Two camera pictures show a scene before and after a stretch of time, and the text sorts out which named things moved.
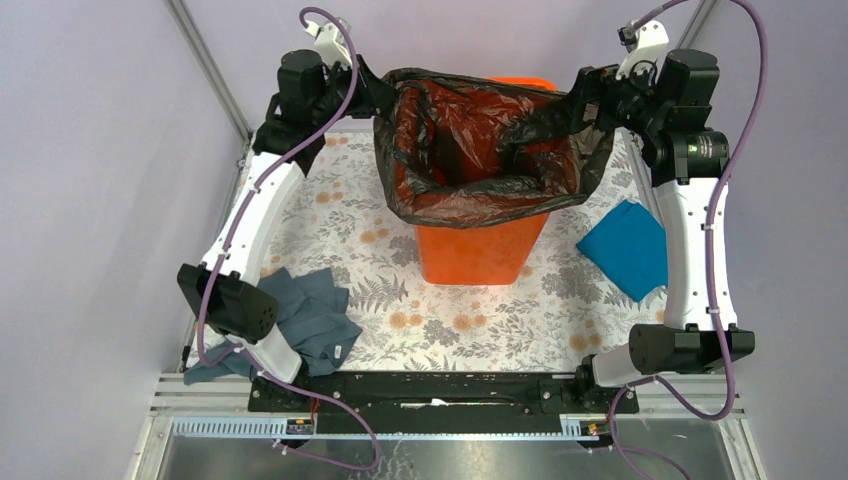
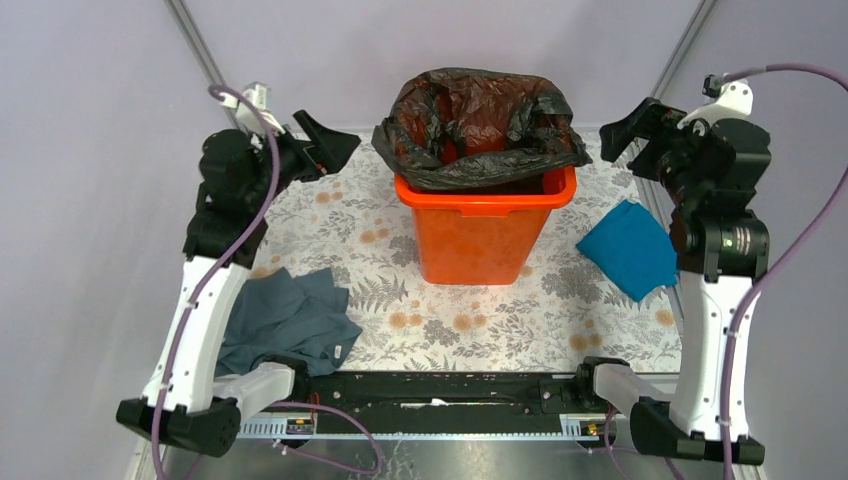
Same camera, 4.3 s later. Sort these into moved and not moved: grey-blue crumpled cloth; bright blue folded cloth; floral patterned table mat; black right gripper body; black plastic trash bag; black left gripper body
Moved: black right gripper body; black left gripper body; black plastic trash bag
Not moved: floral patterned table mat; grey-blue crumpled cloth; bright blue folded cloth
